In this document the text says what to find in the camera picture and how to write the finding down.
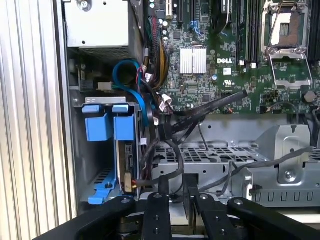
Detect black expansion slot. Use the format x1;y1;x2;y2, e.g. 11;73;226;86
188;0;196;24
176;0;185;25

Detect CPU socket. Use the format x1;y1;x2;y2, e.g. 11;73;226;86
260;0;309;52

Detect silver power supply unit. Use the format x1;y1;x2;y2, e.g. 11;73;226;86
62;0;131;49

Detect metal drive cage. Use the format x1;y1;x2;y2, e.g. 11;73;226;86
149;116;320;209

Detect grey sleeved cable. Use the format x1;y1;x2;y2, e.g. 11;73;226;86
199;146;315;197

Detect black flat disk data wire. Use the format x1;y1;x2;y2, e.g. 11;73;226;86
172;90;249;127

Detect empty blue disk carrier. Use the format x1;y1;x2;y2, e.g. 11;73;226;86
81;104;118;205

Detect black RAM slot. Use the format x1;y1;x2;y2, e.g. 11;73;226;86
245;0;253;63
252;0;260;63
236;0;246;63

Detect round coin battery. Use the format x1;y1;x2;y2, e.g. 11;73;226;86
303;90;318;104

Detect coloured power wire bundle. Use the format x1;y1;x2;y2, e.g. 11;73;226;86
143;14;171;95

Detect black sleeved disk power wire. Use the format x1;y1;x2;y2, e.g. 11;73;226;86
123;124;185;195

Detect green motherboard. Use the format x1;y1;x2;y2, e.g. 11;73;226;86
147;0;320;116

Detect disk bay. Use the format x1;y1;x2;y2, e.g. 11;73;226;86
72;96;152;206

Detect metal socket cover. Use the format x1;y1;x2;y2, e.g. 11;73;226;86
268;52;314;89

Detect hard disk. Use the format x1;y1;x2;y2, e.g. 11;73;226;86
112;104;142;202

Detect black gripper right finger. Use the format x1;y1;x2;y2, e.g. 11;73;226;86
183;174;320;240

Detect silver chipset heat sink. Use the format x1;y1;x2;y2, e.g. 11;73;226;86
179;47;208;75

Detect blue flat cable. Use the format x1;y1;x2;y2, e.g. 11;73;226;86
111;59;152;126

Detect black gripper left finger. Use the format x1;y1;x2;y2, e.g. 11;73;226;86
33;175;173;240

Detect black open PC case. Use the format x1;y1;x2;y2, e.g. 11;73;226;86
52;0;320;218

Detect locking lever wire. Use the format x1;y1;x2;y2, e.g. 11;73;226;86
265;0;285;49

